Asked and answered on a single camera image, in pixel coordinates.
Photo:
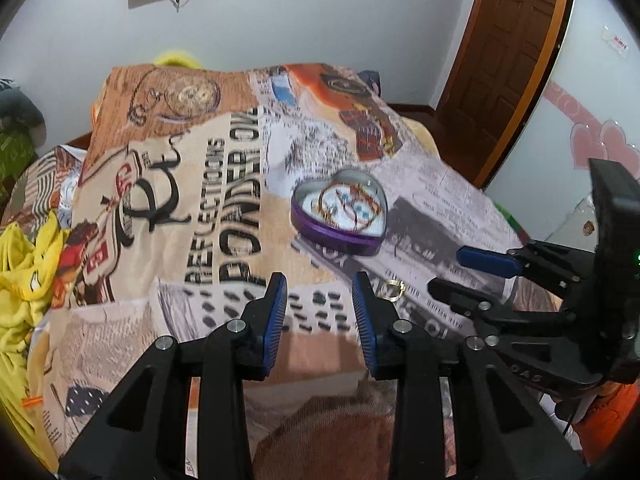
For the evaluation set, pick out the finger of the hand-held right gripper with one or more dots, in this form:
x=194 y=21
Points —
x=465 y=300
x=482 y=259

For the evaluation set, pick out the green patterned cover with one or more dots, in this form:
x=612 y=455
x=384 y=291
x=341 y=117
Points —
x=14 y=160

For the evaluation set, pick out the yellow object behind bed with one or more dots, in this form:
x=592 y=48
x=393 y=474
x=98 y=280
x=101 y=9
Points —
x=177 y=58

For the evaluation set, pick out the pink heart sticker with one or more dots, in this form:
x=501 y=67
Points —
x=607 y=145

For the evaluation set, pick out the striped bedsheet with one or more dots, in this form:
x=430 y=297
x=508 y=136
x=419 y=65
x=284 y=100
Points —
x=45 y=180

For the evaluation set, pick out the brown wooden door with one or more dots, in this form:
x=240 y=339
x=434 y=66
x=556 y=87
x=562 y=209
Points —
x=505 y=60

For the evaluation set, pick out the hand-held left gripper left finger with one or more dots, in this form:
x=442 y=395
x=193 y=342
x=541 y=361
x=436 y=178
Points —
x=275 y=320

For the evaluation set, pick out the printed blanket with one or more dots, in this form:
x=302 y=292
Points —
x=200 y=240

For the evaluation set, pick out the white wall label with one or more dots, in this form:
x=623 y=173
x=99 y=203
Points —
x=616 y=41

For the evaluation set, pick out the dark blue bag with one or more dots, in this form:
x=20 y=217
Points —
x=371 y=82

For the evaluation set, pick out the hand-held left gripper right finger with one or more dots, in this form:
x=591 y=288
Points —
x=364 y=320

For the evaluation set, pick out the white sliding wardrobe door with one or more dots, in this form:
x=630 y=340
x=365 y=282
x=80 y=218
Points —
x=590 y=85

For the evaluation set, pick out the yellow cloth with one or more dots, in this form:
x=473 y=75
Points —
x=22 y=290

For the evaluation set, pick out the purple heart-shaped tin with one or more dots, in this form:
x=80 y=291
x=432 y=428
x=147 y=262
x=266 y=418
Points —
x=325 y=232

